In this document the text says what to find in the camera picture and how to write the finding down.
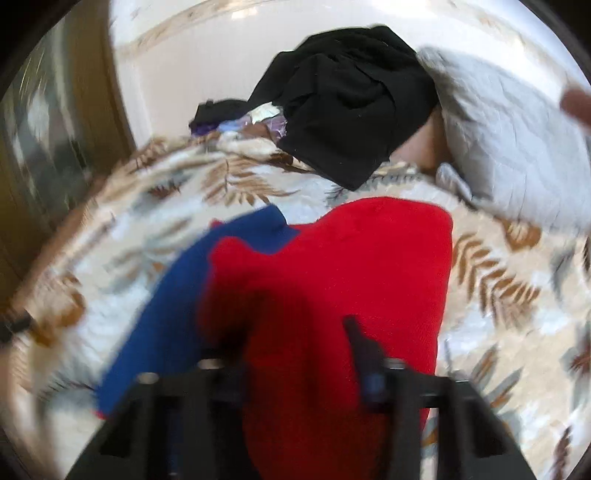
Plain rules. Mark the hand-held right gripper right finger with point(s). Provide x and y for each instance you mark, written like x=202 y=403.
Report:
x=374 y=383

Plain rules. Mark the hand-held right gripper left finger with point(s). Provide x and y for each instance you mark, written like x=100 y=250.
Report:
x=207 y=392

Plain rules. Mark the red and blue sweater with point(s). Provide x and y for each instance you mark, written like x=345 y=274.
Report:
x=346 y=258

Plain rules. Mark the leaf print blanket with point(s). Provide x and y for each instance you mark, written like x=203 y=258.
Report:
x=138 y=230

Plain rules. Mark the wooden door with glass panel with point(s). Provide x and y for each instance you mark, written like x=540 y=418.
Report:
x=55 y=138

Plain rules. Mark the beige pillow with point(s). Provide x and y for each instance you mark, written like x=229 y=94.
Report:
x=420 y=147

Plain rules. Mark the purple and white crumpled cloth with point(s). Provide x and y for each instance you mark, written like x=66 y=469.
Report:
x=258 y=122

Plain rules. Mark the grey quilted pillow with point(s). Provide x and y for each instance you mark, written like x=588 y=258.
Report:
x=508 y=138

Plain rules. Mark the small black cloth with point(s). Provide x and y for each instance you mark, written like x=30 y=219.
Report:
x=217 y=113

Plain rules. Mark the black garment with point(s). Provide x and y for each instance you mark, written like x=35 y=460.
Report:
x=346 y=101

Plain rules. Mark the red and beige sofa backrest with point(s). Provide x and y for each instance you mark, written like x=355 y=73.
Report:
x=577 y=101

